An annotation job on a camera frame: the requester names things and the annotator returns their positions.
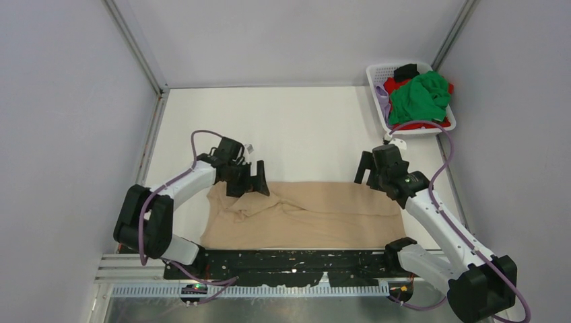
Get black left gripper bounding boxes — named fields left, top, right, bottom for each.
left=226, top=161, right=269, bottom=199

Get beige t shirt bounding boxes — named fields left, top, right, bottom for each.
left=201, top=182, right=405, bottom=250

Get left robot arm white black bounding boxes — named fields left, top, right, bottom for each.
left=113, top=137, right=270, bottom=279

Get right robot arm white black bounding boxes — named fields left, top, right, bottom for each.
left=354, top=144, right=518, bottom=322

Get lavender garment in basket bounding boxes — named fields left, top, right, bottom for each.
left=374, top=83, right=393, bottom=129

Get white plastic laundry basket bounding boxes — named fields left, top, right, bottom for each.
left=366, top=60, right=440, bottom=136

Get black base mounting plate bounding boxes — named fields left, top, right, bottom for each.
left=164, top=249, right=414, bottom=287

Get red t shirt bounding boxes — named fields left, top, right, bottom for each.
left=382, top=77, right=452, bottom=130

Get green t shirt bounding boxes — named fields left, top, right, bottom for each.
left=388, top=71, right=453, bottom=125

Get black garment in basket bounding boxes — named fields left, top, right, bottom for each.
left=393, top=63, right=419, bottom=83

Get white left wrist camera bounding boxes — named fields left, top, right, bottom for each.
left=244, top=143, right=255, bottom=155

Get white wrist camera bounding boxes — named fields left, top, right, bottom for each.
left=244, top=143, right=255, bottom=155
left=389, top=138, right=407, bottom=151

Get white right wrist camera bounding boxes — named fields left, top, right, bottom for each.
left=389, top=138, right=407, bottom=151

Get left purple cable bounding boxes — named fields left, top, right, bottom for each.
left=138, top=129, right=240, bottom=305

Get white slotted cable duct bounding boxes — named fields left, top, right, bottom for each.
left=111, top=281, right=390, bottom=298

